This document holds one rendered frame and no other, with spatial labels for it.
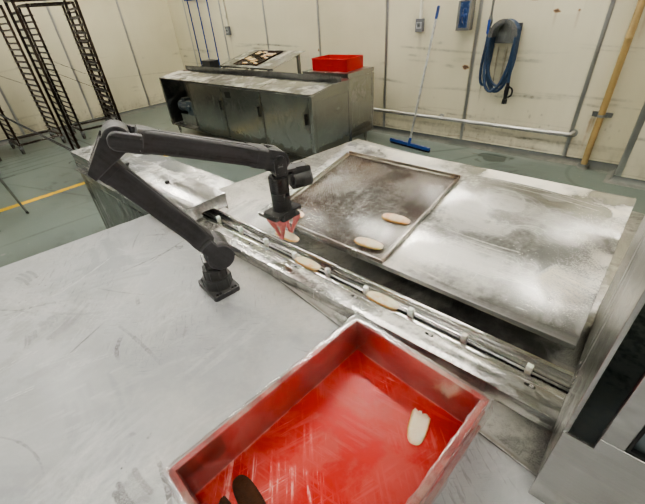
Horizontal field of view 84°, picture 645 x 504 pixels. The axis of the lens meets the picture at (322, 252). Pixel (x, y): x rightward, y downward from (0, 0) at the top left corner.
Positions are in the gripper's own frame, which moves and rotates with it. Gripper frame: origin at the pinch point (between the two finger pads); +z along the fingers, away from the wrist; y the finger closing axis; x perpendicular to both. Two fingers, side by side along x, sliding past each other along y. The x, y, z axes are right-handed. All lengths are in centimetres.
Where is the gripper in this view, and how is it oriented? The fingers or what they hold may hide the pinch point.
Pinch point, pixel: (286, 233)
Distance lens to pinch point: 114.4
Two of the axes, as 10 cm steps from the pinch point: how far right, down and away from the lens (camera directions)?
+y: 6.6, -4.6, 5.9
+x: -7.5, -3.3, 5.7
